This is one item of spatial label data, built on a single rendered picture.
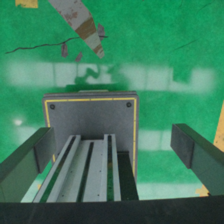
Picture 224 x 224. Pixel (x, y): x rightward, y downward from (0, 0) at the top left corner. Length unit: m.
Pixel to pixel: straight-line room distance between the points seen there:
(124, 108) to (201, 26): 0.98
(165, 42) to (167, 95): 0.46
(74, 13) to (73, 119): 1.02
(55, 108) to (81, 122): 0.21
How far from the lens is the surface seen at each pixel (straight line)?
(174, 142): 0.17
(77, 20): 0.19
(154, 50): 1.47
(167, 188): 2.03
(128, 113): 1.14
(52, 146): 0.17
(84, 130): 1.19
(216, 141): 1.94
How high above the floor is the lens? 1.41
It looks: 74 degrees down
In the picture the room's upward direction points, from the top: 176 degrees clockwise
